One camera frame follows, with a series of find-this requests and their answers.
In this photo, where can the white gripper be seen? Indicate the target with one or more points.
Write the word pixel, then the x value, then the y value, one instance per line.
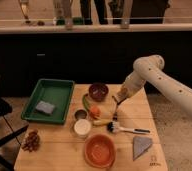
pixel 121 95

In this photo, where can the small metal cup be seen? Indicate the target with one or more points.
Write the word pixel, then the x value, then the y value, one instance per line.
pixel 80 114

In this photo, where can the yellow banana toy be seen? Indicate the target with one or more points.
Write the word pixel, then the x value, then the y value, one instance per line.
pixel 100 122

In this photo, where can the orange carrot toy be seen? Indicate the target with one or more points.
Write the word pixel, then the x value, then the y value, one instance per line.
pixel 94 112

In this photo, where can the green plastic tray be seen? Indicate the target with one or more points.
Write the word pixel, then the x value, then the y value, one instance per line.
pixel 55 92

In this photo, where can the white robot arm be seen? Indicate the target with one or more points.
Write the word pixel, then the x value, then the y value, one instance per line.
pixel 149 69

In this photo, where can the brown grape bunch toy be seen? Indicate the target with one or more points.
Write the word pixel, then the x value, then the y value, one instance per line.
pixel 32 141

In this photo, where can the grey sponge in tray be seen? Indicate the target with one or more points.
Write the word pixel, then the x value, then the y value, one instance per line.
pixel 45 107

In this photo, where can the purple bowl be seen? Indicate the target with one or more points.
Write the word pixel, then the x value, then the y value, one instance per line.
pixel 98 91

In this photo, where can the dish brush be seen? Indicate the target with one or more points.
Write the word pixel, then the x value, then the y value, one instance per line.
pixel 115 127

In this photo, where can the orange bowl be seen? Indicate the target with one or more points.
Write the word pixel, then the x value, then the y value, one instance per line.
pixel 99 151

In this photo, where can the grey triangular cloth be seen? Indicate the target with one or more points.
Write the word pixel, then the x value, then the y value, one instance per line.
pixel 141 145

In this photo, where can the white cup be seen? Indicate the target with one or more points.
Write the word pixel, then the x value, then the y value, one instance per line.
pixel 82 127

